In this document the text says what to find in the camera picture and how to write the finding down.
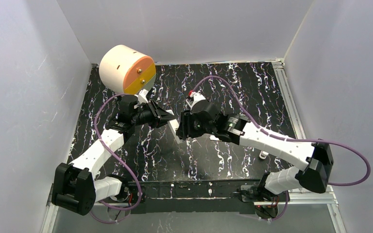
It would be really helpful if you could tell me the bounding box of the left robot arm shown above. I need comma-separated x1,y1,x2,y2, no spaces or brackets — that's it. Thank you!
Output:
51,94,179,216

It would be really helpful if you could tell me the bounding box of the round three-colour drawer box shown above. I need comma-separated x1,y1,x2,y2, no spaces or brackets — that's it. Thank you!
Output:
99,45,156,95

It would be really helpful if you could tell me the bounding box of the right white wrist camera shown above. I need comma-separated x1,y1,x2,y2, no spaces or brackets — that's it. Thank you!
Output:
186,90,206,109

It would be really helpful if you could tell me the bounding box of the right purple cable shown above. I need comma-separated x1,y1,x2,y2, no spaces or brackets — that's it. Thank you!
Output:
191,76,372,187

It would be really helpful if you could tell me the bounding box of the purple cable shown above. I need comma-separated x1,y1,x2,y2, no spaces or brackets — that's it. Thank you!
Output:
191,76,372,187
89,94,143,225

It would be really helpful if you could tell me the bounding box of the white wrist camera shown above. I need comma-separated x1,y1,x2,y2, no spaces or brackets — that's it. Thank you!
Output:
136,89,148,104
186,90,206,109

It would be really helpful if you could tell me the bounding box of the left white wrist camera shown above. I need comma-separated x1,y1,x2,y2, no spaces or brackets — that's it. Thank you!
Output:
136,89,148,104

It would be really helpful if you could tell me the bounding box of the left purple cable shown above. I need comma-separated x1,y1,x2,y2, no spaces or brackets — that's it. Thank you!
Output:
89,94,143,225

